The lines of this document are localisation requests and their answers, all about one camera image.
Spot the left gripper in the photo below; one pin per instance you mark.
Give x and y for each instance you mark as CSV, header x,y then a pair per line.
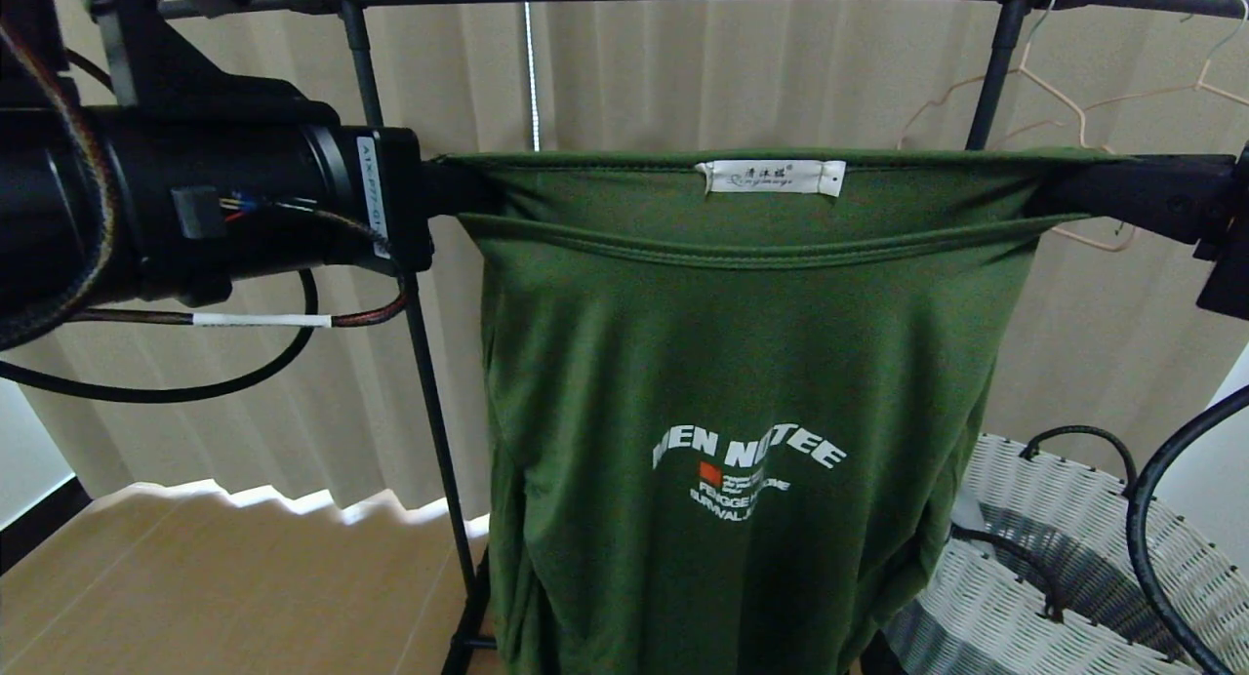
x,y
244,197

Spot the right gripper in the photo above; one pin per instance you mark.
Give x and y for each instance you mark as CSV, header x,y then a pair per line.
x,y
1229,275

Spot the pink clothes hanger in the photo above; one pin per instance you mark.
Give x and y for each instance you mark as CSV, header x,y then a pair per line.
x,y
1050,92
1142,98

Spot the green printed shirt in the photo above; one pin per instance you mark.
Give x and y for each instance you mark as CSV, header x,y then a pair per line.
x,y
732,363

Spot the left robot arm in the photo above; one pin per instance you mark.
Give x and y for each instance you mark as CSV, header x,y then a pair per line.
x,y
29,217

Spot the white laundry basket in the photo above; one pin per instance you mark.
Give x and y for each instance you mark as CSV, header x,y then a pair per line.
x,y
1073,499

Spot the beige curtain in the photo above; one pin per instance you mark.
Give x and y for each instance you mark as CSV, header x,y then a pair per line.
x,y
781,70

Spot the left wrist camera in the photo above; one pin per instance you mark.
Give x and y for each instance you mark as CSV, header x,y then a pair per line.
x,y
195,70

